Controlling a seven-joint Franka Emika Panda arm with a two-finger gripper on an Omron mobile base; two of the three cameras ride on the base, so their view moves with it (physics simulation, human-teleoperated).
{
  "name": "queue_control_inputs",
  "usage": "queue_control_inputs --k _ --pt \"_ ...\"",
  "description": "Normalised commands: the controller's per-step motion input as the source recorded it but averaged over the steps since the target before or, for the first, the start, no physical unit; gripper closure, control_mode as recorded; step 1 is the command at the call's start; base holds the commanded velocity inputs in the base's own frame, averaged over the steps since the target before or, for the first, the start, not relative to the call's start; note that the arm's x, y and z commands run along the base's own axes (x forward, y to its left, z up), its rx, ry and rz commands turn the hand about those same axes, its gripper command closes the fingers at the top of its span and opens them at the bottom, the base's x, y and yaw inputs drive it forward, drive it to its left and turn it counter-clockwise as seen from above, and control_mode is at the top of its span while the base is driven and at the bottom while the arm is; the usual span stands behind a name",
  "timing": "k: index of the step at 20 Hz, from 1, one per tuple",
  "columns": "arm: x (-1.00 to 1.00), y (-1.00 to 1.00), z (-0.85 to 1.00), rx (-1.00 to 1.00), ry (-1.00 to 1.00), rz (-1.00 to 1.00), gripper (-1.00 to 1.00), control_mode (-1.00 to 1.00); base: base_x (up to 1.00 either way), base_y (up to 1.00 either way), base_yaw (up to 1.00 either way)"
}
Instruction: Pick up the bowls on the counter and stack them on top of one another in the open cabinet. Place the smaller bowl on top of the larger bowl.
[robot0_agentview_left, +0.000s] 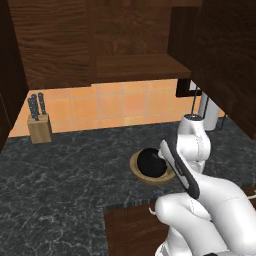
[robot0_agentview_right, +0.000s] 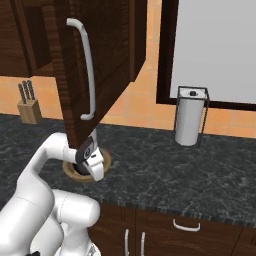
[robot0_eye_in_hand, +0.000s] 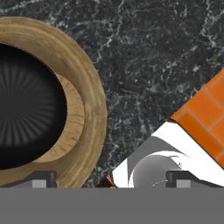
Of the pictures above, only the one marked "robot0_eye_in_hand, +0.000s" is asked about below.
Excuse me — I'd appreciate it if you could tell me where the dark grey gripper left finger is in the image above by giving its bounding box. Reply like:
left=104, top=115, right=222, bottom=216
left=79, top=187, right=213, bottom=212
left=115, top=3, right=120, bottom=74
left=0, top=171, right=58, bottom=189

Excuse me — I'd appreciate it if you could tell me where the wooden bowl with black inside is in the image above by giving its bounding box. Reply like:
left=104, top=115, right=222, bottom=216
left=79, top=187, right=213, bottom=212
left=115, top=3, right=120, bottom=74
left=0, top=16, right=108, bottom=189

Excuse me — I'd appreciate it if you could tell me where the white box with grey swirl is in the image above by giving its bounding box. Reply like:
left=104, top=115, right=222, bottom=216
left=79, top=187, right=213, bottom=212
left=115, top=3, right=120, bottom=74
left=111, top=121, right=224, bottom=189

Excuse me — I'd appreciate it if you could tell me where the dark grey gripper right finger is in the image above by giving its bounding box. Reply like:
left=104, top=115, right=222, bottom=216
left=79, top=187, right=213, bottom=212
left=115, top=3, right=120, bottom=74
left=165, top=171, right=224, bottom=189

